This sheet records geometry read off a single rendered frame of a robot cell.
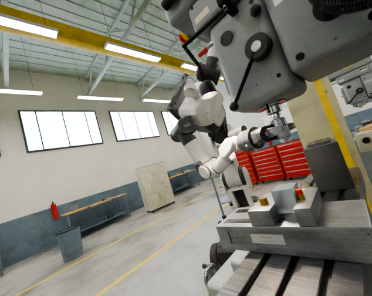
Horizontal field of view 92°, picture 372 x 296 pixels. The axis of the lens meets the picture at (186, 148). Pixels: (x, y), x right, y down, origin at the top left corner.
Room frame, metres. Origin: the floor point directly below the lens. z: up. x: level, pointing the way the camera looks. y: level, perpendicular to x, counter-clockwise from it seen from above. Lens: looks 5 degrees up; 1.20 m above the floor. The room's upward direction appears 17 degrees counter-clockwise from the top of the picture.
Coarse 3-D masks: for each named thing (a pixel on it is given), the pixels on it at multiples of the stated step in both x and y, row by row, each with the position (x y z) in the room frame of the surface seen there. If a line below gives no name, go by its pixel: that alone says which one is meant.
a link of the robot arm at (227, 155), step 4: (224, 140) 0.80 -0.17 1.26; (228, 140) 0.77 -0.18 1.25; (232, 140) 0.77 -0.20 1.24; (224, 144) 0.80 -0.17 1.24; (228, 144) 0.78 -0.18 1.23; (232, 144) 0.76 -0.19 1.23; (220, 148) 0.84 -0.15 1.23; (224, 148) 0.81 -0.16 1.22; (228, 148) 0.78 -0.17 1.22; (232, 148) 0.77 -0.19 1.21; (220, 152) 0.84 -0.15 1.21; (224, 152) 0.81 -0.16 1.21; (228, 152) 0.79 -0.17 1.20; (232, 152) 0.79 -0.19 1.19; (224, 156) 0.82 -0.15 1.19; (228, 156) 0.82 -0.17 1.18; (232, 156) 0.87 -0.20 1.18; (224, 160) 0.87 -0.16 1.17; (228, 160) 0.86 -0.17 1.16
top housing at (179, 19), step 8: (176, 0) 0.61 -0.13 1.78; (184, 0) 0.59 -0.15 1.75; (192, 0) 0.58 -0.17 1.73; (176, 8) 0.62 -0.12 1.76; (184, 8) 0.60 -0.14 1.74; (168, 16) 0.65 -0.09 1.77; (176, 16) 0.63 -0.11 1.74; (184, 16) 0.63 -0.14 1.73; (176, 24) 0.65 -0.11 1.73; (184, 24) 0.66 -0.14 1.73; (184, 32) 0.71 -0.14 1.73; (192, 32) 0.72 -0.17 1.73; (200, 40) 0.79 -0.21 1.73; (208, 40) 0.81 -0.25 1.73
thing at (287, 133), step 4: (280, 120) 0.58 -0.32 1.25; (284, 120) 0.58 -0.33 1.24; (272, 124) 0.60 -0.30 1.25; (276, 124) 0.59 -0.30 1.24; (280, 124) 0.58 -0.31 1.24; (284, 124) 0.58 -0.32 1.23; (284, 128) 0.58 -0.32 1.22; (288, 128) 0.58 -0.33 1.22; (284, 132) 0.58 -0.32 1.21; (288, 132) 0.58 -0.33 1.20; (276, 136) 0.60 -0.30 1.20; (280, 136) 0.59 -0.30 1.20; (284, 136) 0.58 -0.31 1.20; (288, 136) 0.58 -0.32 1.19
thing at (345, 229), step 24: (312, 192) 0.49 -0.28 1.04; (240, 216) 0.59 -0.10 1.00; (288, 216) 0.49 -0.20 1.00; (312, 216) 0.40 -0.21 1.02; (336, 216) 0.42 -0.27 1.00; (360, 216) 0.39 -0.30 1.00; (240, 240) 0.53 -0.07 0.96; (264, 240) 0.48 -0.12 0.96; (288, 240) 0.45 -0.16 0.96; (312, 240) 0.41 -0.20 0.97; (336, 240) 0.38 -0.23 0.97; (360, 240) 0.36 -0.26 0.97
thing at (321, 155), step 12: (312, 144) 0.78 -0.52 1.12; (324, 144) 0.74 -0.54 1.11; (336, 144) 0.72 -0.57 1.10; (312, 156) 0.77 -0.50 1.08; (324, 156) 0.75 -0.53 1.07; (336, 156) 0.73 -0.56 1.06; (312, 168) 0.78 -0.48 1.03; (324, 168) 0.76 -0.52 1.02; (336, 168) 0.74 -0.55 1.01; (324, 180) 0.77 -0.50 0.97; (336, 180) 0.75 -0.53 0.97; (348, 180) 0.73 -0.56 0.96
